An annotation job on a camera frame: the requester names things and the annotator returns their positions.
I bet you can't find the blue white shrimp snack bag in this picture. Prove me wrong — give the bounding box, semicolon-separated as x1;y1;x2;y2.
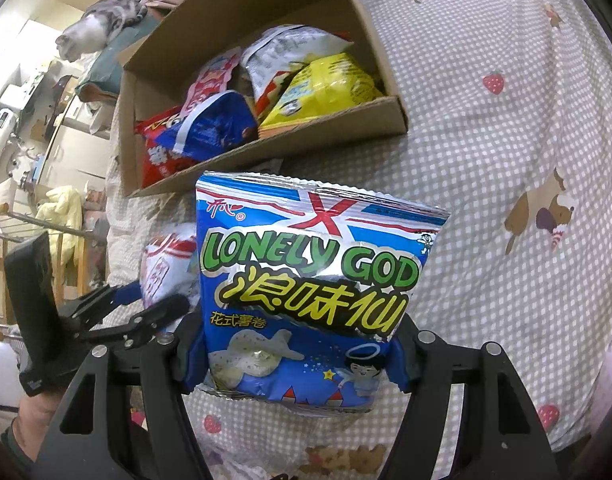
139;222;199;312

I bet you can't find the blue Lonely God chips bag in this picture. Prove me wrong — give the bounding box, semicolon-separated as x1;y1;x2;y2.
195;171;449;412

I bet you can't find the blue white ribbon snack bag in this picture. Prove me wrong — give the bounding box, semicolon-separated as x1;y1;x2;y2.
154;90;258;162

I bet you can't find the pink snack pouch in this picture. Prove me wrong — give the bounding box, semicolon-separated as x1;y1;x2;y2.
179;47;242;118

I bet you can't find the white red noodle snack bag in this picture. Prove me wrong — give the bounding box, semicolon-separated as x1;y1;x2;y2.
241;25;353;119

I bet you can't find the yellow snack bag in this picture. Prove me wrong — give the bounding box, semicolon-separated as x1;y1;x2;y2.
260;52;383;130

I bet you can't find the large red milk candy bag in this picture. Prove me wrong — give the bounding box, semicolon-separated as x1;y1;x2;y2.
135;106;196;188

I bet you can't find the person's left hand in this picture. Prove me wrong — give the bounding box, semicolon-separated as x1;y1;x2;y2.
12;389;65;462

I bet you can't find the yellow cloth on rack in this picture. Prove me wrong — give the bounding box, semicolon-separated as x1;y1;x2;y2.
35;186;82;266

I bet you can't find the teal cat perch box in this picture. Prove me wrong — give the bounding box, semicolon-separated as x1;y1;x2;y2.
75;14;159;104

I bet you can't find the grey white cat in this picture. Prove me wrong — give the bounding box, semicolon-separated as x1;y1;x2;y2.
56;0;148;63

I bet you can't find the brown cardboard box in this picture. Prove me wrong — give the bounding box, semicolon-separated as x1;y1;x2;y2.
116;0;410;198

